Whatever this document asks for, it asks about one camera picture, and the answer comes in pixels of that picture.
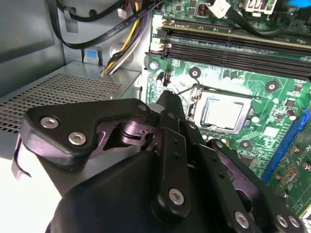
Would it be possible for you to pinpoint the metal locking lever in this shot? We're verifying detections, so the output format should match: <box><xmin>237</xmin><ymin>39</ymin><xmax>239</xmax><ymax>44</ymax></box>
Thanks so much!
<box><xmin>174</xmin><ymin>83</ymin><xmax>260</xmax><ymax>100</ymax></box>

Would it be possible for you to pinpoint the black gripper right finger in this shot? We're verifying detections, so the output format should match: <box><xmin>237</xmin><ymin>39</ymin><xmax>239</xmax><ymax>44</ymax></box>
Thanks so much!
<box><xmin>181</xmin><ymin>120</ymin><xmax>305</xmax><ymax>233</ymax></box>

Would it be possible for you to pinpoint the silver CPU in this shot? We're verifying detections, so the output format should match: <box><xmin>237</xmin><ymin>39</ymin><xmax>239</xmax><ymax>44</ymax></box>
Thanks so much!
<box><xmin>201</xmin><ymin>97</ymin><xmax>245</xmax><ymax>129</ymax></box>

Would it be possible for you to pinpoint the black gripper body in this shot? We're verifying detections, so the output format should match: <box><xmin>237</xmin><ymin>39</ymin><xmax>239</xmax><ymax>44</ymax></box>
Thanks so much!
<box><xmin>46</xmin><ymin>150</ymin><xmax>235</xmax><ymax>233</ymax></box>

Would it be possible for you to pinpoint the metal socket cover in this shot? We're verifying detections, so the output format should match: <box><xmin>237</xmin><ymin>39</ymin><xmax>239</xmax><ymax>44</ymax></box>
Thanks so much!
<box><xmin>188</xmin><ymin>86</ymin><xmax>255</xmax><ymax>135</ymax></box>

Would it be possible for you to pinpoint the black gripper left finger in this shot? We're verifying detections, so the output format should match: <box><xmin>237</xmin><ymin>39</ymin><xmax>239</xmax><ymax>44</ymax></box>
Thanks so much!
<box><xmin>19</xmin><ymin>89</ymin><xmax>193</xmax><ymax>221</ymax></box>

